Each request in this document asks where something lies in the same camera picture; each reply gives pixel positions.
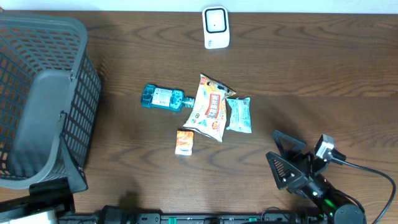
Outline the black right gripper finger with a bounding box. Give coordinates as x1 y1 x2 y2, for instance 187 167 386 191
272 130 307 159
266 152 308 190

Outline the teal wet wipes pack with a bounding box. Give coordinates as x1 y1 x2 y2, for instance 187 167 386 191
226 97 252 134

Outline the orange snack bag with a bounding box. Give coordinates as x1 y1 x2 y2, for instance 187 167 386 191
183 74 236 142

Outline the small orange box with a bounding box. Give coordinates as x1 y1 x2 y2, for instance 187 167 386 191
175 131 194 156

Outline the teal mouthwash bottle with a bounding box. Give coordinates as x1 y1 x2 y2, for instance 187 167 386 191
141 84 195 112

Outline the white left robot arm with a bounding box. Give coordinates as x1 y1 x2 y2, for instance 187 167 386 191
1 177 75 224

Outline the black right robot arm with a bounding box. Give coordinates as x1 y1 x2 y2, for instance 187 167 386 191
266 130 365 223

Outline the white barcode scanner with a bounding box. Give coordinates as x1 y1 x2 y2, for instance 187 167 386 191
202 6 230 50

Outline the grey plastic basket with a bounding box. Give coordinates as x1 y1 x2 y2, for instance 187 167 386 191
1 12 101 192

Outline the black right camera cable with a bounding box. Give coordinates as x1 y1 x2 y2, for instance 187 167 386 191
332 149 397 224

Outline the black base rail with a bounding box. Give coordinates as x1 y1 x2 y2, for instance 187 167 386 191
58 205 328 224

